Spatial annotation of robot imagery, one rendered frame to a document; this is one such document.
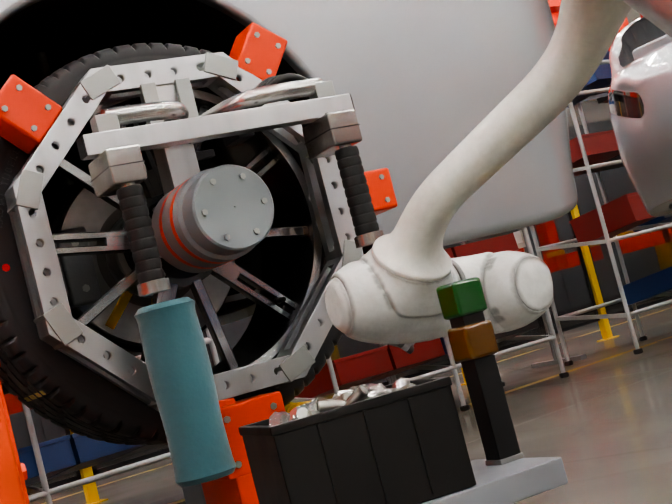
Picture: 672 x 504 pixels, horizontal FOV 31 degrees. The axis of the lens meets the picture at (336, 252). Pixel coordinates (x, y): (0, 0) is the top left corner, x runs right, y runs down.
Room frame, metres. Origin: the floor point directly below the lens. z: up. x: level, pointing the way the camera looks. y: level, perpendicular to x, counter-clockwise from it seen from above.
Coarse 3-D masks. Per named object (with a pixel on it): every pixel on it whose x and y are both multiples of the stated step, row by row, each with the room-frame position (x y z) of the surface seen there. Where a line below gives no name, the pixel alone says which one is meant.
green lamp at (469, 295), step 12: (444, 288) 1.36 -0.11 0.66; (456, 288) 1.35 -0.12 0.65; (468, 288) 1.35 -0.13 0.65; (480, 288) 1.36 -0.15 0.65; (444, 300) 1.37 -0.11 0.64; (456, 300) 1.35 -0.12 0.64; (468, 300) 1.35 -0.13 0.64; (480, 300) 1.36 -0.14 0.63; (444, 312) 1.37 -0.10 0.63; (456, 312) 1.35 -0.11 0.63; (468, 312) 1.35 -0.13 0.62
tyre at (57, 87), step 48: (144, 48) 1.95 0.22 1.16; (192, 48) 1.99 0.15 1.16; (48, 96) 1.86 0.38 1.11; (0, 144) 1.82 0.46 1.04; (0, 192) 1.81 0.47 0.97; (0, 240) 1.80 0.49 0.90; (0, 288) 1.80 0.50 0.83; (0, 336) 1.81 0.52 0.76; (336, 336) 2.05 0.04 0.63; (48, 384) 1.82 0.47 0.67; (96, 384) 1.85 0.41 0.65; (288, 384) 2.00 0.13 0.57; (96, 432) 1.95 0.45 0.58; (144, 432) 1.88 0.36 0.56
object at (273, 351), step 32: (64, 160) 1.89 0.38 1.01; (224, 160) 2.20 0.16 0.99; (256, 160) 2.04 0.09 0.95; (288, 160) 2.05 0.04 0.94; (160, 192) 1.95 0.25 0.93; (288, 192) 2.10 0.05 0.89; (288, 224) 2.13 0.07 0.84; (128, 256) 1.95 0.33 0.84; (288, 256) 2.14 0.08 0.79; (320, 256) 2.05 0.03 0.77; (128, 288) 1.91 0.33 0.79; (192, 288) 1.97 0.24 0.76; (256, 288) 2.03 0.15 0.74; (288, 288) 2.12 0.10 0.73; (256, 320) 2.20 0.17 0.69; (288, 320) 2.04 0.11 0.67; (224, 352) 1.97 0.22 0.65; (256, 352) 2.04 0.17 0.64
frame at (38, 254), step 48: (96, 96) 1.81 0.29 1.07; (48, 144) 1.77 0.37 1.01; (288, 144) 2.02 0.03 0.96; (336, 192) 1.98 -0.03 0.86; (48, 240) 1.75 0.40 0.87; (336, 240) 1.98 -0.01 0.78; (48, 288) 1.75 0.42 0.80; (48, 336) 1.75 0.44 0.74; (96, 336) 1.77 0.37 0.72; (288, 336) 1.97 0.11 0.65; (144, 384) 1.80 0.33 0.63; (240, 384) 1.87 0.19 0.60
